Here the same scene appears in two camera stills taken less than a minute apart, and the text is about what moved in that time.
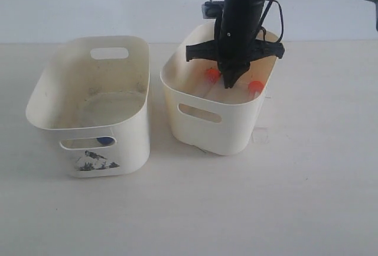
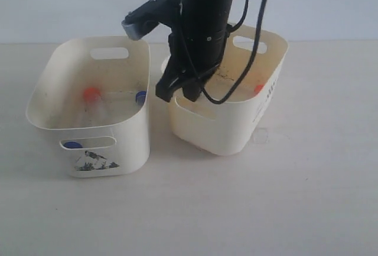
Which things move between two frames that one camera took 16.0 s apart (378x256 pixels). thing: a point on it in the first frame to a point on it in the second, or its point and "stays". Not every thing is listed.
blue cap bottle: [106, 141] to [72, 144]
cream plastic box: [97, 89] stays
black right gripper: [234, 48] to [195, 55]
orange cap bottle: [209, 78] to [92, 94]
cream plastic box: [201, 113] stays
